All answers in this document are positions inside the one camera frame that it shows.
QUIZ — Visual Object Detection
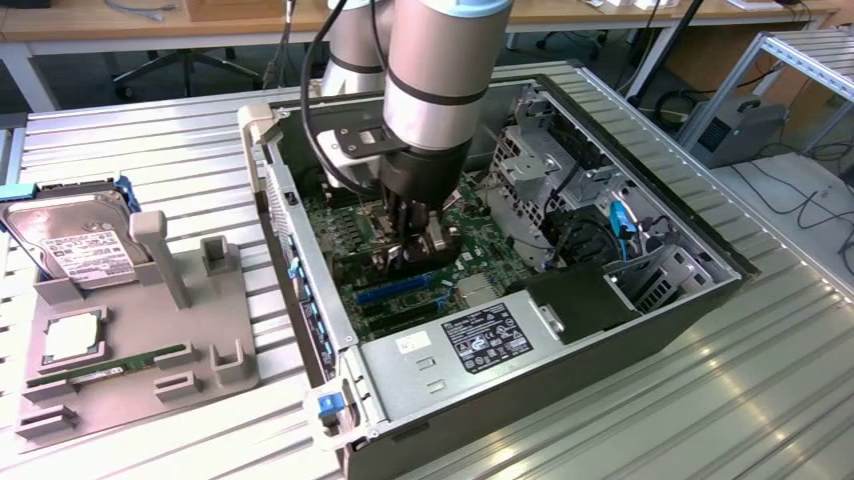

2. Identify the black power wire bundle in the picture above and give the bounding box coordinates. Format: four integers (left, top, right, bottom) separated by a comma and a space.
537, 112, 619, 269

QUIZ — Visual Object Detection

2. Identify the black plastic shroud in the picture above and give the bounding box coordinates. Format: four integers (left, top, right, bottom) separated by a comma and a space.
504, 263, 643, 347

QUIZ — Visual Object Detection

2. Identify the thin hanging cable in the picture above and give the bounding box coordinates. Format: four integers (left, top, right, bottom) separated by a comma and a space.
262, 0, 298, 91

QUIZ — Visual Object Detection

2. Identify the short black expansion slot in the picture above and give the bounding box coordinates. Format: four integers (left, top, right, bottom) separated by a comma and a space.
367, 312, 443, 335

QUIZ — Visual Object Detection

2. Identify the CPU socket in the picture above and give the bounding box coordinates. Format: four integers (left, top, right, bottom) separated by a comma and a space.
356, 207, 396, 242

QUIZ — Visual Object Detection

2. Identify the silver power supply unit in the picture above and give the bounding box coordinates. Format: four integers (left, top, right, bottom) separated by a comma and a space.
356, 288, 568, 422

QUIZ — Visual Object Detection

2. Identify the open black PC case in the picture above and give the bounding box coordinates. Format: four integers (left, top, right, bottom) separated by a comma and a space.
237, 73, 762, 480

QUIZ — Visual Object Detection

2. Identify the grey box device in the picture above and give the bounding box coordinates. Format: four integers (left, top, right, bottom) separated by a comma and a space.
685, 98, 792, 170

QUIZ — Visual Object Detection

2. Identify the blue connector part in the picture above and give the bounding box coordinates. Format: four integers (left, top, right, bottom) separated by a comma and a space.
0, 171, 142, 236

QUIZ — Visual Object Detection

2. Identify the silver chipset heatsink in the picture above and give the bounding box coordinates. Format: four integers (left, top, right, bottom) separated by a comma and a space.
455, 273, 507, 307

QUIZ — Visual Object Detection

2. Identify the black office chair base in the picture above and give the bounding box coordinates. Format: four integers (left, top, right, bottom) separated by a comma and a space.
109, 47, 262, 99
509, 29, 609, 57

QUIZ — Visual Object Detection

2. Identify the long wooden desk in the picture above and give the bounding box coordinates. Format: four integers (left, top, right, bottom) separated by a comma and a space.
0, 0, 839, 114

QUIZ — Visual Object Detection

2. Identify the silver disk bay cage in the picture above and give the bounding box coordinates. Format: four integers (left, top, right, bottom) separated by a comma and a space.
489, 82, 645, 251

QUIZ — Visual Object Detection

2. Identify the blue case latch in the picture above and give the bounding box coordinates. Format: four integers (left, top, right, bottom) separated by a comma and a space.
315, 392, 347, 420

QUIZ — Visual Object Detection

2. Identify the black cable on table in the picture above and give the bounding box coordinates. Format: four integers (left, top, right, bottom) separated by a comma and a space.
730, 162, 854, 234

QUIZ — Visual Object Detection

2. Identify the green Dell motherboard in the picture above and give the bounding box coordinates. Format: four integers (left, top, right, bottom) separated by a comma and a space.
298, 164, 539, 346

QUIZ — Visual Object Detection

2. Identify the aluminium frame rack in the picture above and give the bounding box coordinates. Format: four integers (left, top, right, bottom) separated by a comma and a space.
679, 28, 854, 157

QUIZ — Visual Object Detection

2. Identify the blue expansion slot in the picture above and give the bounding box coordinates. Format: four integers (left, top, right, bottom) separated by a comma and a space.
355, 282, 429, 306

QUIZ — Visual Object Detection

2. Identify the light blue network cable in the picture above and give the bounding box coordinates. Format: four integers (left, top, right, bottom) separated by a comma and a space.
104, 0, 180, 22

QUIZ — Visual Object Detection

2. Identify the grey parts rack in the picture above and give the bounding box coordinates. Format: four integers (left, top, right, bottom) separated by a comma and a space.
12, 209, 262, 454

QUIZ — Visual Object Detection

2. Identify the silver hard disk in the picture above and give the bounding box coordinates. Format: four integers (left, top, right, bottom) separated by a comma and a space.
0, 192, 152, 292

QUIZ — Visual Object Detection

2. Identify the silver CPU chip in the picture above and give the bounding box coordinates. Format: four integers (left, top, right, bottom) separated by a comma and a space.
38, 314, 112, 366

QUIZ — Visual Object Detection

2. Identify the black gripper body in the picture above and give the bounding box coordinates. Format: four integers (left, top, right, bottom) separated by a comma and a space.
377, 142, 472, 211

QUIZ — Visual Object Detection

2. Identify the coiled black cable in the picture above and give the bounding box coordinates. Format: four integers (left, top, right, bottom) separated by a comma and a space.
655, 88, 699, 126

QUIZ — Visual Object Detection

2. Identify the black slanted pole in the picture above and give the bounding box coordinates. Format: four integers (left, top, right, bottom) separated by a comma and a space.
629, 0, 705, 101

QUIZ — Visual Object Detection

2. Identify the green RAM stick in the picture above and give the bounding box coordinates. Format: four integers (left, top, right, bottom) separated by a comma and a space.
25, 344, 188, 389

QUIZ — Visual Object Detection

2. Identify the silver perforated disk bay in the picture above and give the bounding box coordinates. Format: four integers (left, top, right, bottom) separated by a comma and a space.
603, 238, 734, 315

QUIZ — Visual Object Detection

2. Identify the blue SATA wire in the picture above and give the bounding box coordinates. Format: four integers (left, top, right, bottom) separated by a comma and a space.
605, 198, 636, 262

